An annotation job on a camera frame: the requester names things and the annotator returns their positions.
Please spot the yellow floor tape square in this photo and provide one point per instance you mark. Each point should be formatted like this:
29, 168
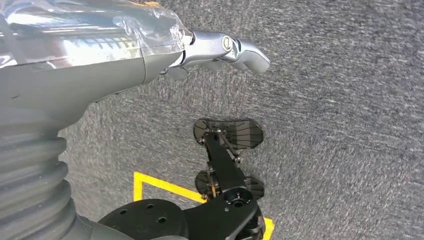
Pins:
165, 185

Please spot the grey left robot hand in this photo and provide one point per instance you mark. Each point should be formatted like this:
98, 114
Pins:
82, 66

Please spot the black robot foot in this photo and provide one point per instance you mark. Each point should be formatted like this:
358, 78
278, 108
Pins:
245, 134

